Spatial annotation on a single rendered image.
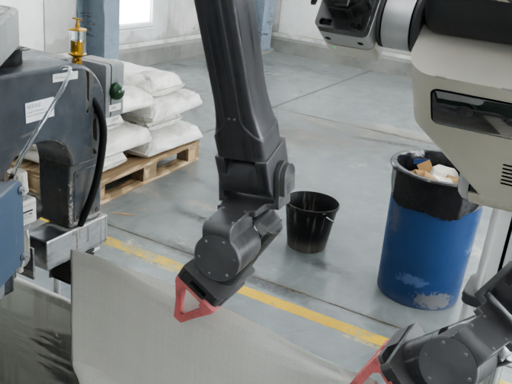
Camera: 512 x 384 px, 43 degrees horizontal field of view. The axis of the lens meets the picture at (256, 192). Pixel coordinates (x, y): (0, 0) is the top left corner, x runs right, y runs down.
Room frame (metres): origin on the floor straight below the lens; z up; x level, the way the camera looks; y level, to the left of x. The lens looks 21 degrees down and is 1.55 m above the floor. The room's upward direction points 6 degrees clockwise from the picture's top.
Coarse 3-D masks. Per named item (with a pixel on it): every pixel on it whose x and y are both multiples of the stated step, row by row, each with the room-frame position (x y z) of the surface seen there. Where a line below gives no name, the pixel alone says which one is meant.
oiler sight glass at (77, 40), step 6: (72, 36) 1.01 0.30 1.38; (78, 36) 1.01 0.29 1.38; (84, 36) 1.01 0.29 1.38; (72, 42) 1.01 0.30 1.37; (78, 42) 1.01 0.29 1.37; (84, 42) 1.01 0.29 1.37; (72, 48) 1.01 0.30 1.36; (78, 48) 1.01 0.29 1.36; (84, 48) 1.01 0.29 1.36; (78, 54) 1.01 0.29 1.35
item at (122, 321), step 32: (96, 256) 0.87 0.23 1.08; (96, 288) 0.86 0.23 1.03; (128, 288) 0.82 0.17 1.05; (160, 288) 0.82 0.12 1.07; (96, 320) 0.86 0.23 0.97; (128, 320) 0.82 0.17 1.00; (160, 320) 0.78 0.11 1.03; (192, 320) 0.75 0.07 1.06; (224, 320) 0.76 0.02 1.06; (96, 352) 0.86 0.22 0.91; (128, 352) 0.82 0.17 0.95; (160, 352) 0.78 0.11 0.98; (192, 352) 0.75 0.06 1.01; (224, 352) 0.73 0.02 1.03; (256, 352) 0.70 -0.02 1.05; (288, 352) 0.69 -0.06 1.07
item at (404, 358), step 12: (408, 336) 0.64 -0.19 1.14; (420, 336) 0.65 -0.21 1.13; (432, 336) 0.61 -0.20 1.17; (396, 348) 0.61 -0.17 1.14; (408, 348) 0.61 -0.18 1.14; (420, 348) 0.60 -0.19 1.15; (396, 360) 0.59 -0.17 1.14; (408, 360) 0.60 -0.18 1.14; (384, 372) 0.58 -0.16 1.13; (396, 372) 0.58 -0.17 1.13; (408, 372) 0.59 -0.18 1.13; (420, 372) 0.59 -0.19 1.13
